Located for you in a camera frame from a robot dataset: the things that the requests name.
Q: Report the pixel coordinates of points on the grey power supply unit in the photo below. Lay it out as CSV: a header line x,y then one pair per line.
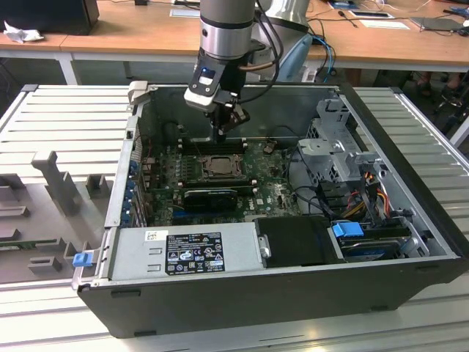
x,y
128,256

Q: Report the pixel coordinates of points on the white-edged phone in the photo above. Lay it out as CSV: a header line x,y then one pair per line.
x,y
370,14

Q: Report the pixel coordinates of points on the black RAM slot bank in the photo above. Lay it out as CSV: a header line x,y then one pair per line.
x,y
201,146
220,184

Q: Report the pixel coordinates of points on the white flat device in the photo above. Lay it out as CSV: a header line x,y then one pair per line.
x,y
185,12

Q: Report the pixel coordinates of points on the wooden desk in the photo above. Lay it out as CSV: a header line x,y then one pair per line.
x,y
146,29

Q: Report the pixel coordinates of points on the black graphics card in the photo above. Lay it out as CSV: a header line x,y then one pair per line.
x,y
209,199

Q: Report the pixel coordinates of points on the CPU socket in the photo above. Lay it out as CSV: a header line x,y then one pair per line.
x,y
239,168

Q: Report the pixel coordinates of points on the silver square CPU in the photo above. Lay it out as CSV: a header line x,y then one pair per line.
x,y
221,165

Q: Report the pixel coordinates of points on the blue plastic case latch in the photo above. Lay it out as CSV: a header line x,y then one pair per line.
x,y
82,259

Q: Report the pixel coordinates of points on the blue booklet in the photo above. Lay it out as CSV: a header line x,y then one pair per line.
x,y
344,4

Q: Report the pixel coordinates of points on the grey parts rack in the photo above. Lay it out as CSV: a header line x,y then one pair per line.
x,y
55,216

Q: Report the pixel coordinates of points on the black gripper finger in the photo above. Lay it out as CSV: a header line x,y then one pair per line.
x,y
220,124
238,119

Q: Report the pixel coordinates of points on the green motherboard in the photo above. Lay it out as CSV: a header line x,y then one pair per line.
x,y
271,183

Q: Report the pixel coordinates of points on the white paper sheet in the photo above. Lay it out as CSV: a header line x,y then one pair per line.
x,y
384,24

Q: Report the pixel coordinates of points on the black plastic fan shroud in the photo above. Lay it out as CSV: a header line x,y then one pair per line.
x,y
297,242

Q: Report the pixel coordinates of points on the thin metal locking lever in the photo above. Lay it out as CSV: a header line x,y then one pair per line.
x,y
223,177
220,156

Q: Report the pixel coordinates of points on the black open PC case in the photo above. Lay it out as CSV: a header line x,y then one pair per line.
x,y
256,311

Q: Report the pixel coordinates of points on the dark grey tablet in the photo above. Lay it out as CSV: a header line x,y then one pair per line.
x,y
439,23

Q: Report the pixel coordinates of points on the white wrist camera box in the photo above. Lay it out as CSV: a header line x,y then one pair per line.
x,y
201,93

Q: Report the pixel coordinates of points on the hard disk in blue carrier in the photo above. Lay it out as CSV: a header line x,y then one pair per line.
x,y
346,231

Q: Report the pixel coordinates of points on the silver metal drive cage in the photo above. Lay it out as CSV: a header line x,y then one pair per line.
x,y
322,154

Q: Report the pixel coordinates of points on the crumpled white paper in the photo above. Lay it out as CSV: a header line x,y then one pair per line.
x,y
22,33

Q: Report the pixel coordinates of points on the black box on desk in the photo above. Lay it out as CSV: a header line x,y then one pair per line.
x,y
47,16

